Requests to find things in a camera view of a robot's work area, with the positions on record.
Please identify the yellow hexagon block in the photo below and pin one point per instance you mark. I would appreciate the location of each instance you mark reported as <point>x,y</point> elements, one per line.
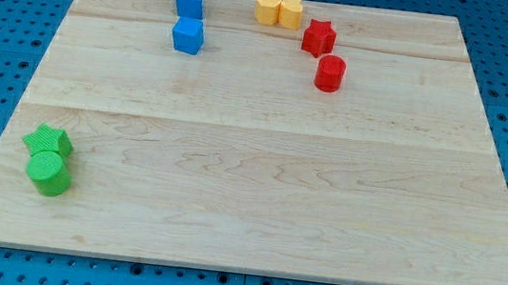
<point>266,12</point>

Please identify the green star block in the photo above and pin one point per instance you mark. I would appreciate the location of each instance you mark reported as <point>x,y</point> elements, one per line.
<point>48,139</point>

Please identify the red star block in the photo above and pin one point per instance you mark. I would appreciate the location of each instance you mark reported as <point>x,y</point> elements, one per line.
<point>319,38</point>

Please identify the yellow heart block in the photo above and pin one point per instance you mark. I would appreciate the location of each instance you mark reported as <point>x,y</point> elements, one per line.
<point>290,14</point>

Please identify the light wooden board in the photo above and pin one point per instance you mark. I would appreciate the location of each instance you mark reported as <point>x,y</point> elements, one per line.
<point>232,160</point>

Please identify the green cylinder block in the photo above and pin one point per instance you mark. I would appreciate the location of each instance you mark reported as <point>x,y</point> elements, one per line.
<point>49,173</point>

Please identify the blue cube block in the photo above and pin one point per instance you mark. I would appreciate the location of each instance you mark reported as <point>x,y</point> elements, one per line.
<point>188,35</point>

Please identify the blue pentagon block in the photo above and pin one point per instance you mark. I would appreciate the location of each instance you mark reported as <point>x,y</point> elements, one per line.
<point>189,8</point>

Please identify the red cylinder block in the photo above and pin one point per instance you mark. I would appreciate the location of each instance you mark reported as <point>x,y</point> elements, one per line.
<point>330,73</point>

